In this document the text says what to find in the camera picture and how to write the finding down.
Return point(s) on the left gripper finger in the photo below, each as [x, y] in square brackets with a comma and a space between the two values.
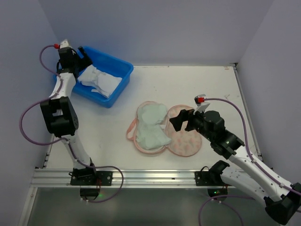
[81, 65]
[85, 60]

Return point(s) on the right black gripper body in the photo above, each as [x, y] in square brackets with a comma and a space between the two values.
[190, 121]

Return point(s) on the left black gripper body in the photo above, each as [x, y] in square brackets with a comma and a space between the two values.
[78, 61]

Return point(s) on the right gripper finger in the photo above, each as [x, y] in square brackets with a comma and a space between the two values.
[178, 120]
[193, 123]

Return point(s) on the floral pink laundry bag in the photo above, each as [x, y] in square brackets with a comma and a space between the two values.
[183, 143]

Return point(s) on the white bra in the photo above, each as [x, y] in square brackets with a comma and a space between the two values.
[102, 82]

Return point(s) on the light green bra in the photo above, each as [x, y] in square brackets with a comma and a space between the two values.
[150, 133]

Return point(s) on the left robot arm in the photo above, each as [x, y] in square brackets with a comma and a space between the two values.
[59, 115]

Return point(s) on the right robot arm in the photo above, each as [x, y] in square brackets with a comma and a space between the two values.
[280, 198]

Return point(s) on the blue plastic bin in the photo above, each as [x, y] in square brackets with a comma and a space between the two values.
[108, 64]

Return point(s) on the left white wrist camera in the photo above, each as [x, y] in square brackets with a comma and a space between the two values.
[63, 44]

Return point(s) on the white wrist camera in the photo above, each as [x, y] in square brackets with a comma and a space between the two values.
[201, 103]
[63, 44]

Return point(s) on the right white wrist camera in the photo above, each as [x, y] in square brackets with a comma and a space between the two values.
[201, 103]

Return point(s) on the right black base bracket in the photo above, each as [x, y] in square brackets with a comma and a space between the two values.
[212, 177]

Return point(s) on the black base bracket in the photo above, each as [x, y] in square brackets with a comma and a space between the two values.
[212, 177]
[90, 181]

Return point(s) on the left black base bracket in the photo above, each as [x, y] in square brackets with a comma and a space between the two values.
[90, 181]

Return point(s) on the aluminium mounting rail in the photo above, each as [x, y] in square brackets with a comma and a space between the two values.
[61, 178]

